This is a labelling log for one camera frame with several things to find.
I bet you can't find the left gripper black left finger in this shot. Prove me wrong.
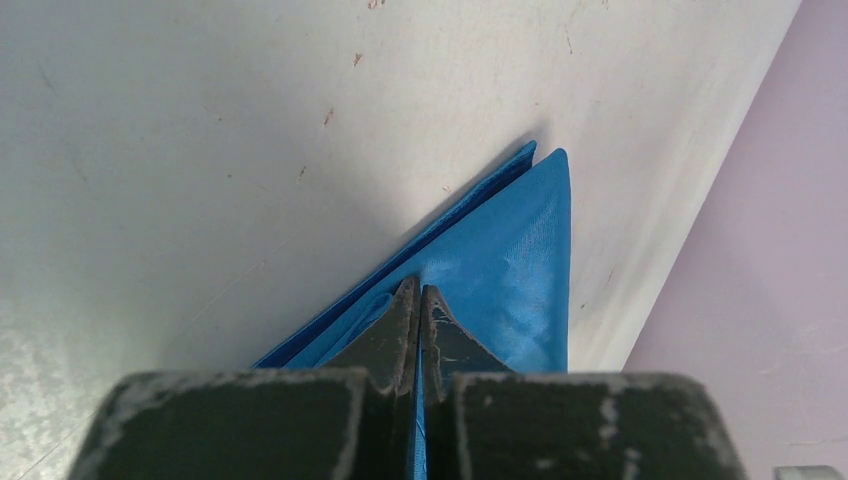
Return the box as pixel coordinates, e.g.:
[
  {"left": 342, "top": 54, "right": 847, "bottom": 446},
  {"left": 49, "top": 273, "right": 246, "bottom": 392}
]
[{"left": 69, "top": 276, "right": 421, "bottom": 479}]

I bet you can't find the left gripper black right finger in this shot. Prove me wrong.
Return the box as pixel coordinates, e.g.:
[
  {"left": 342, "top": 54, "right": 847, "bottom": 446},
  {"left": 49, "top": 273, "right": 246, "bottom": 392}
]
[{"left": 420, "top": 285, "right": 746, "bottom": 479}]

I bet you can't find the blue cloth napkin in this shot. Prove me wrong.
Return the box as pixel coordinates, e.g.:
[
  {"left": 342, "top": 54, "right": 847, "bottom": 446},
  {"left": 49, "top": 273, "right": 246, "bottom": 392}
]
[{"left": 259, "top": 143, "right": 571, "bottom": 479}]

